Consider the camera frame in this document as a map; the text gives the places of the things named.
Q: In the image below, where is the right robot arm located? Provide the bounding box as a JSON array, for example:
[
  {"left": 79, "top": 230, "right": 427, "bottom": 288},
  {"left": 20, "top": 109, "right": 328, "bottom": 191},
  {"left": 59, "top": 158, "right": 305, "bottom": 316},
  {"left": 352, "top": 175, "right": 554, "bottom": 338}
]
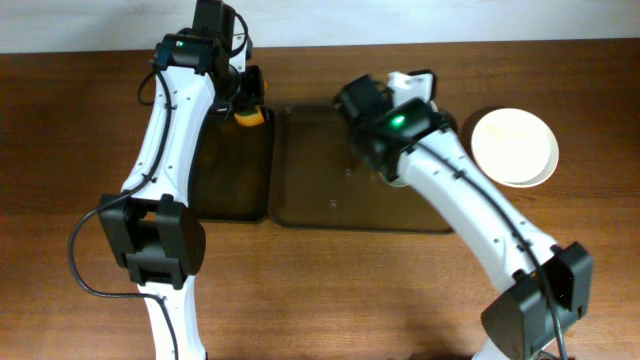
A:
[{"left": 336, "top": 99, "right": 594, "bottom": 359}]

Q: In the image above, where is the brown large serving tray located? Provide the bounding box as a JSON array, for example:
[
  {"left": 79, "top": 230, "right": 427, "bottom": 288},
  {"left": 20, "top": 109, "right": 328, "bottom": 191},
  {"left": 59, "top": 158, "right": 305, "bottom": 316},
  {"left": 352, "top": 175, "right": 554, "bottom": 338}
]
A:
[{"left": 268, "top": 104, "right": 452, "bottom": 234}]

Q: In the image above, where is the green and orange sponge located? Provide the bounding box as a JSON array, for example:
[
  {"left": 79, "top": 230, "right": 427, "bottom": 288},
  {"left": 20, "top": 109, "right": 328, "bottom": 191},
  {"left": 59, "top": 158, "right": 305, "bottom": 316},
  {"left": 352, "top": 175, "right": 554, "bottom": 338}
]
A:
[{"left": 234, "top": 105, "right": 265, "bottom": 127}]

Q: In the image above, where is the white plate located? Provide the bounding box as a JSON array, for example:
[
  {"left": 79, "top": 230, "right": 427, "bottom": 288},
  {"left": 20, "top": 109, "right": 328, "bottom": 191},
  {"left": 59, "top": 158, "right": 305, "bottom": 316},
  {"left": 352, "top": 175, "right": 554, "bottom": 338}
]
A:
[
  {"left": 386, "top": 72, "right": 442, "bottom": 192},
  {"left": 470, "top": 108, "right": 560, "bottom": 188}
]

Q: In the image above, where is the black small tray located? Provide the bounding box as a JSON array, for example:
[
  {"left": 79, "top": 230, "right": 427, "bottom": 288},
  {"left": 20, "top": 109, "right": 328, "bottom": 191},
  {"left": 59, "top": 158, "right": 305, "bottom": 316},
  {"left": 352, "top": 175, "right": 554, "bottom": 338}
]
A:
[{"left": 188, "top": 107, "right": 275, "bottom": 223}]

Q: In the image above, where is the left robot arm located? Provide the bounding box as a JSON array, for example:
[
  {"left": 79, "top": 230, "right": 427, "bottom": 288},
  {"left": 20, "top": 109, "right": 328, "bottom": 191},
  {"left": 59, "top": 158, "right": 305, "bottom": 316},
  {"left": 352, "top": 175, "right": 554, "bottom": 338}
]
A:
[{"left": 97, "top": 30, "right": 264, "bottom": 359}]

